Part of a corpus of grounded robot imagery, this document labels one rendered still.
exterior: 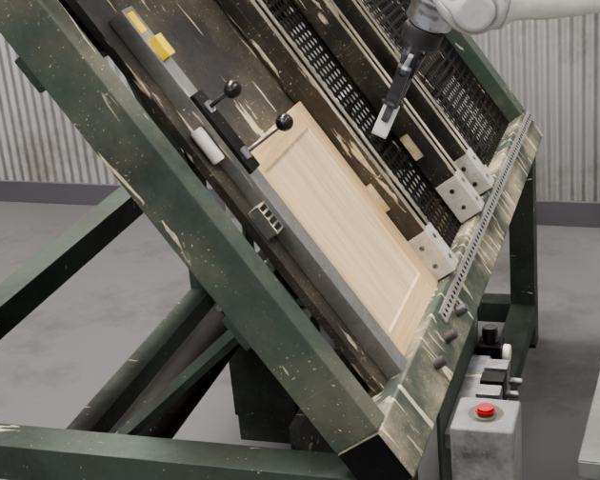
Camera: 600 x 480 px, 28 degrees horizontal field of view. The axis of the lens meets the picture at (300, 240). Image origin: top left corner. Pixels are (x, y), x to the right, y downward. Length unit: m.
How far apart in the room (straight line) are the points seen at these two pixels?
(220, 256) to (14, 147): 4.47
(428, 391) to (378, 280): 0.30
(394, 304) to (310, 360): 0.48
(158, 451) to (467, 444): 0.68
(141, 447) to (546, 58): 3.36
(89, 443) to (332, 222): 0.73
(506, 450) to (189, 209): 0.75
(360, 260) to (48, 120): 3.98
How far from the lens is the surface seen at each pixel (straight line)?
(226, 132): 2.47
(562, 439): 4.04
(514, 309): 4.48
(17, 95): 6.56
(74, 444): 2.68
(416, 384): 2.56
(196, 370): 2.54
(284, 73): 2.91
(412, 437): 2.45
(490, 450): 2.32
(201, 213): 2.25
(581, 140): 5.58
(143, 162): 2.26
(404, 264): 2.89
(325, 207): 2.71
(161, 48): 2.47
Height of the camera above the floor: 2.12
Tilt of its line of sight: 22 degrees down
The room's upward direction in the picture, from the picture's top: 5 degrees counter-clockwise
